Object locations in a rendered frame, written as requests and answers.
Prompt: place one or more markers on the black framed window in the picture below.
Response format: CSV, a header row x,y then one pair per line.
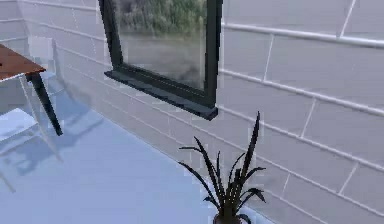
x,y
212,50

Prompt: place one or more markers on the brown table with black legs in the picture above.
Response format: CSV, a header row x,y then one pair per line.
x,y
13,64

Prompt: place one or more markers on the dark spiky house plant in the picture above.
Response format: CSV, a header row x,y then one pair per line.
x,y
230,196

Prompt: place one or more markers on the white chair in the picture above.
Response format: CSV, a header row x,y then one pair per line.
x,y
16,125

